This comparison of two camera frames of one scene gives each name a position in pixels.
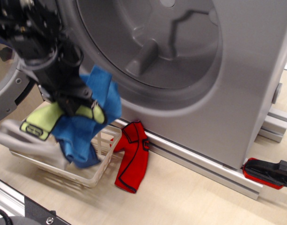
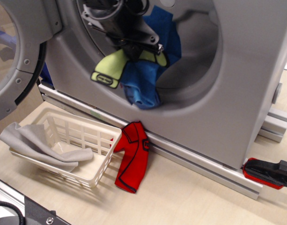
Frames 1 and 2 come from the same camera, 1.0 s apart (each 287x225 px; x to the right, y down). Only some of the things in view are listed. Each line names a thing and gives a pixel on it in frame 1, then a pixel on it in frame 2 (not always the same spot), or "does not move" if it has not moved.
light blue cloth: [77, 135] to [139, 81]
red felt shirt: [131, 140] does not move
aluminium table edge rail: [8, 198] does not move
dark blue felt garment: [83, 153] to [162, 22]
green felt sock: [40, 123] to [108, 71]
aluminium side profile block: [275, 124] does not move
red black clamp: [275, 175] does not move
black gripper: [63, 83] to [128, 27]
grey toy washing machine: [204, 72] does not move
